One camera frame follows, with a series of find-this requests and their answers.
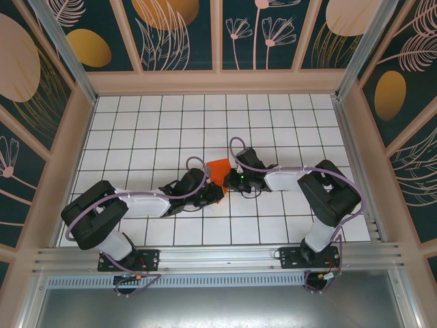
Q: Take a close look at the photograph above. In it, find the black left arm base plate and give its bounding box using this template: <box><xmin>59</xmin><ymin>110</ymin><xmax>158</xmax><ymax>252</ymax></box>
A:
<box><xmin>98</xmin><ymin>248</ymin><xmax>160</xmax><ymax>273</ymax></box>

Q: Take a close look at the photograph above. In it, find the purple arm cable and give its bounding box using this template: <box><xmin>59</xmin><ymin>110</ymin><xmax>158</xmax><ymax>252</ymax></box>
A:
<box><xmin>65</xmin><ymin>156</ymin><xmax>209</xmax><ymax>298</ymax></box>
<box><xmin>229</xmin><ymin>137</ymin><xmax>365</xmax><ymax>295</ymax></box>

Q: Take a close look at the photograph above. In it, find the aluminium mounting rail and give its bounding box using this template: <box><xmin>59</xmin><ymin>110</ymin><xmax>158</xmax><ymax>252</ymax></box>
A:
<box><xmin>32</xmin><ymin>242</ymin><xmax>406</xmax><ymax>274</ymax></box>

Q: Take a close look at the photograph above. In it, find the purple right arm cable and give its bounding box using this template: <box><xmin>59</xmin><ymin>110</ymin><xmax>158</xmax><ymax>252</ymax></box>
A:
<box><xmin>229</xmin><ymin>137</ymin><xmax>365</xmax><ymax>295</ymax></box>

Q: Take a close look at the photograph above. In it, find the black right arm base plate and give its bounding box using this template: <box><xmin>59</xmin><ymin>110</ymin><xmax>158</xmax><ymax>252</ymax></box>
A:
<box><xmin>279</xmin><ymin>246</ymin><xmax>342</xmax><ymax>269</ymax></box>

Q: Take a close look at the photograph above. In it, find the grey slotted cable tray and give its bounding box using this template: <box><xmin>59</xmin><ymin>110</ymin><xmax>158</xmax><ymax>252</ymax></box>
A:
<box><xmin>46</xmin><ymin>271</ymin><xmax>308</xmax><ymax>288</ymax></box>

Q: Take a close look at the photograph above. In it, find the aluminium frame post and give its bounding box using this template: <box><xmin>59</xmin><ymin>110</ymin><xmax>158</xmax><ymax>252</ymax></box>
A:
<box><xmin>333</xmin><ymin>0</ymin><xmax>399</xmax><ymax>100</ymax></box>
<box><xmin>389</xmin><ymin>269</ymin><xmax>423</xmax><ymax>328</ymax></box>
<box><xmin>18</xmin><ymin>273</ymin><xmax>48</xmax><ymax>328</ymax></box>
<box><xmin>27</xmin><ymin>0</ymin><xmax>99</xmax><ymax>105</ymax></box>

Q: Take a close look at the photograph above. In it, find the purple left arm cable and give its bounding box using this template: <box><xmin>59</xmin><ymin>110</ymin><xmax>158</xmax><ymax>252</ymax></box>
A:
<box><xmin>65</xmin><ymin>156</ymin><xmax>209</xmax><ymax>298</ymax></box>

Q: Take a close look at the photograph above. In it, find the grey metal sheet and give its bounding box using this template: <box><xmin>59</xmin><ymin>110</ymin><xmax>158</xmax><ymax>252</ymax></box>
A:
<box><xmin>33</xmin><ymin>286</ymin><xmax>409</xmax><ymax>328</ymax></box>

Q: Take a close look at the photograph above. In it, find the orange cloth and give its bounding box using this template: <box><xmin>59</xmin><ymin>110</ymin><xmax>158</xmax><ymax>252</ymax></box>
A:
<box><xmin>204</xmin><ymin>159</ymin><xmax>230</xmax><ymax>206</ymax></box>

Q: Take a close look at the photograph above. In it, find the aluminium side rail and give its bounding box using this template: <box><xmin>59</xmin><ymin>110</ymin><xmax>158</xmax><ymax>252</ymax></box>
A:
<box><xmin>333</xmin><ymin>97</ymin><xmax>389</xmax><ymax>244</ymax></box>

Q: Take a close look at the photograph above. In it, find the small controller board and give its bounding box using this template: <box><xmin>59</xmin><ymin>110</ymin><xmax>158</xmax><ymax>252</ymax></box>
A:
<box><xmin>317</xmin><ymin>269</ymin><xmax>343</xmax><ymax>284</ymax></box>
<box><xmin>114</xmin><ymin>272</ymin><xmax>148</xmax><ymax>285</ymax></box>

